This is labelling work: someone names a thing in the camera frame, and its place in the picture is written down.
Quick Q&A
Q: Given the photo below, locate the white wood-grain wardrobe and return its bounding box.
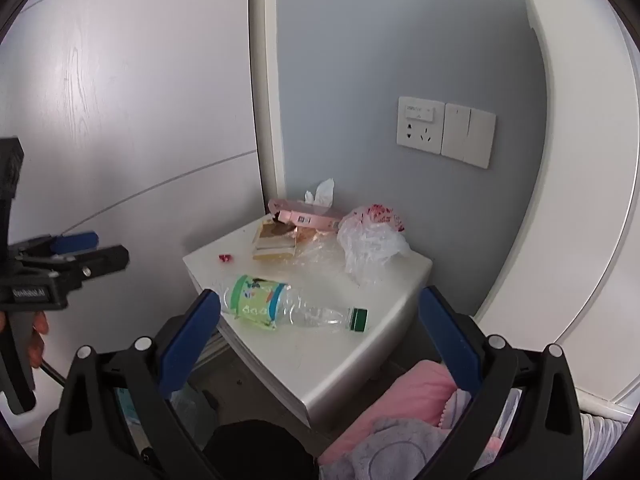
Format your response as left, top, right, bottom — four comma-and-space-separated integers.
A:
0, 0, 266, 441

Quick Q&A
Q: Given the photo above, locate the white vertical trim strip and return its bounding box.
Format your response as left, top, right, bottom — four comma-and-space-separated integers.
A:
248, 0, 287, 211

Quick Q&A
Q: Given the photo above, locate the white wall socket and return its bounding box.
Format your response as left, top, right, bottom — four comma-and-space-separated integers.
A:
396, 95, 446, 155

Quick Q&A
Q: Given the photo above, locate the white nightstand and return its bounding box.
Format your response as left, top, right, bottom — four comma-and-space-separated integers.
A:
182, 220, 433, 433

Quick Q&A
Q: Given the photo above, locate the black cable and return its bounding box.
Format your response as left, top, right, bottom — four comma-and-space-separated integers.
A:
40, 359, 67, 388

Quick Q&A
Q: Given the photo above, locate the pink blanket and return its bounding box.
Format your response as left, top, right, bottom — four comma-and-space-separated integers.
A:
320, 360, 501, 466

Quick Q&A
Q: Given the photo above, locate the white curved headboard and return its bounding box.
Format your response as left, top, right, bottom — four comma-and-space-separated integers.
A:
472, 0, 640, 406

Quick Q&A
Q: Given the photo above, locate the clear plastic bottle green label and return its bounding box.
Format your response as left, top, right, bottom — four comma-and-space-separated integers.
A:
220, 274, 370, 335

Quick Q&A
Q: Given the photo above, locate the grey-purple fleece cloth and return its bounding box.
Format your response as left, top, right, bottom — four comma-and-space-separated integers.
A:
320, 390, 473, 480

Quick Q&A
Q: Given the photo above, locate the clear plastic wrapper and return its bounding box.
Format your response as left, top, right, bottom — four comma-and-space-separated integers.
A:
290, 230, 351, 272

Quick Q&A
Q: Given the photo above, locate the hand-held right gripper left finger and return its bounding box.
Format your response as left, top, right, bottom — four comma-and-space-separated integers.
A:
50, 289, 223, 480

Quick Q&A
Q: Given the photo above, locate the gold cardboard box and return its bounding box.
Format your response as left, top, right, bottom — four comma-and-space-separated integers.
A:
251, 217, 301, 263

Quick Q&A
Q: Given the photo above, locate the white wall switch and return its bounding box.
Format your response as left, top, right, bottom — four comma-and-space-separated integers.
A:
441, 102, 497, 170

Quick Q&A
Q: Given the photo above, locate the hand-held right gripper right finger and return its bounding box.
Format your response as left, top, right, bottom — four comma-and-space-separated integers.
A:
417, 285, 586, 480

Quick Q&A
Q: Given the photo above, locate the white tissue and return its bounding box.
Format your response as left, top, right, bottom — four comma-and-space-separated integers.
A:
304, 177, 335, 208

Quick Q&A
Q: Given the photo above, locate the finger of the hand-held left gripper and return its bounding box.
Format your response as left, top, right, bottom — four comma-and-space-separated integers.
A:
17, 244, 131, 292
10, 231, 100, 261

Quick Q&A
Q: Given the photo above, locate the pink tissue box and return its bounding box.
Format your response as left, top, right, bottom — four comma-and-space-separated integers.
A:
267, 197, 346, 233

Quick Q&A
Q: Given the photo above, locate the striped bedsheet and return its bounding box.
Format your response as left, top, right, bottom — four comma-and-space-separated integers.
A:
580, 405, 632, 480

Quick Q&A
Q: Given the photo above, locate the person's left hand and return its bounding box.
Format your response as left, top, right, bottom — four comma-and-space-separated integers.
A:
0, 310, 51, 370

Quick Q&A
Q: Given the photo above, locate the white red-printed plastic bag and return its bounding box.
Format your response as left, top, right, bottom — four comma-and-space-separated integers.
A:
336, 202, 413, 276

